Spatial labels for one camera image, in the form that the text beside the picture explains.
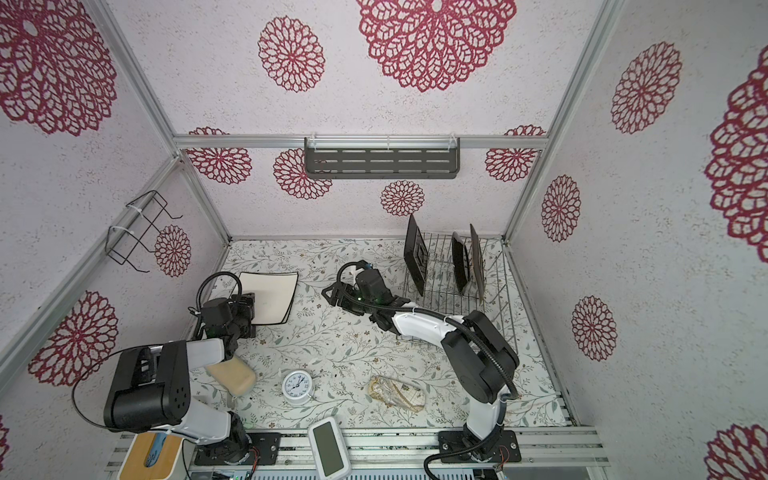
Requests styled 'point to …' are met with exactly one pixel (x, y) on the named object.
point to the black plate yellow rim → (478, 262)
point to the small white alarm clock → (297, 387)
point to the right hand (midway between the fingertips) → (326, 291)
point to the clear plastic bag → (395, 392)
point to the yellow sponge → (236, 376)
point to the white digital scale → (328, 448)
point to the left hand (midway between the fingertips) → (257, 306)
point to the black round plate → (461, 263)
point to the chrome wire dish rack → (442, 294)
